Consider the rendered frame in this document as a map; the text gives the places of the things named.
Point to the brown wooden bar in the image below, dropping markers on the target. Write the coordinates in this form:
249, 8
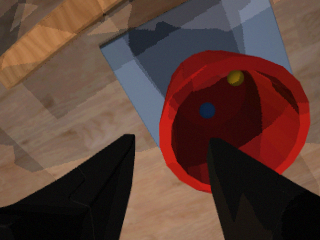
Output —
65, 24

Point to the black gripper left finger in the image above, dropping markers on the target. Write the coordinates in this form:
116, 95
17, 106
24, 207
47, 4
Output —
88, 203

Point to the yellow marble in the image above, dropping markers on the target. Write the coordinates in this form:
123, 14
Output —
235, 78

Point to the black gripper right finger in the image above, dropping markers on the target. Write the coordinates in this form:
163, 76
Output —
255, 203

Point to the red cup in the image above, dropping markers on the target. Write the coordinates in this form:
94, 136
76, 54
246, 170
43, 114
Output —
266, 116

